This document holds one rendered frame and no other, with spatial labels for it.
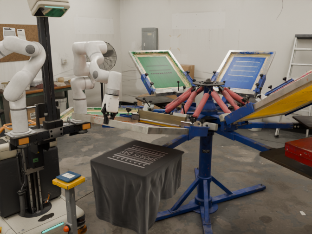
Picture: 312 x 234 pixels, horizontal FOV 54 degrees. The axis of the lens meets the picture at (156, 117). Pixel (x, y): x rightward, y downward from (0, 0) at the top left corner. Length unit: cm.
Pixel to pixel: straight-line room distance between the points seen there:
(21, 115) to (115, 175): 69
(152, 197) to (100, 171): 37
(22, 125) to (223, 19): 500
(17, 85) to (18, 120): 25
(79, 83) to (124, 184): 78
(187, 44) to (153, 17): 104
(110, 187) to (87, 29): 528
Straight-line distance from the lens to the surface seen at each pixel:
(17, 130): 210
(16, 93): 197
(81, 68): 219
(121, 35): 774
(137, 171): 187
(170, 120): 220
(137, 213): 198
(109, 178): 199
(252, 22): 622
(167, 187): 210
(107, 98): 175
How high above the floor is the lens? 173
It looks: 15 degrees down
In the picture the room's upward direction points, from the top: straight up
